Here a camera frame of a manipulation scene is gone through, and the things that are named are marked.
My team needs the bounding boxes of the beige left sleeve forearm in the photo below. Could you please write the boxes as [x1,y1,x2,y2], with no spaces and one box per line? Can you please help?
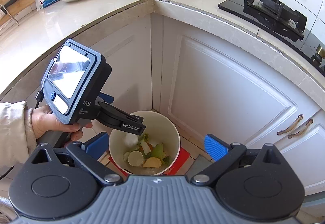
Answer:
[0,101,36,167]

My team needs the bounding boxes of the white paper trash bucket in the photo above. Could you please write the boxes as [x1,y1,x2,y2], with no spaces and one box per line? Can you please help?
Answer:
[109,111,181,176]

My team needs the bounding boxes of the person's left hand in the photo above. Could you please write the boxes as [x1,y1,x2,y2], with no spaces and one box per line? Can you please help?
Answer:
[31,105,83,141]

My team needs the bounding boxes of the vegetable scraps in bucket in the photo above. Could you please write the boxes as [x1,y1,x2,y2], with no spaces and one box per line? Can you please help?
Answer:
[123,133,170,169]

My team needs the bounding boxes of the black gas stove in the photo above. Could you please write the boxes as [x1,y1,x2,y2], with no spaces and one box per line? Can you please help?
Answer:
[218,0,324,74]

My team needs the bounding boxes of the black cable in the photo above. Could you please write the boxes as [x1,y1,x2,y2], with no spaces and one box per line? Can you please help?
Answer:
[34,90,44,110]

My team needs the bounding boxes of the right cabinet handle upper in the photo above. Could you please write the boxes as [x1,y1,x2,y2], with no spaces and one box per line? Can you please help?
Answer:
[277,114,303,135]

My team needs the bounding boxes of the cabinet handle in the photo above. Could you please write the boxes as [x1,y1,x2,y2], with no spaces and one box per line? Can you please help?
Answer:
[287,118,314,139]
[277,114,303,135]

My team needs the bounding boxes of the right cabinet handle lower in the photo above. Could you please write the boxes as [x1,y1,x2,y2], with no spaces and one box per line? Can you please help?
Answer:
[287,118,314,139]

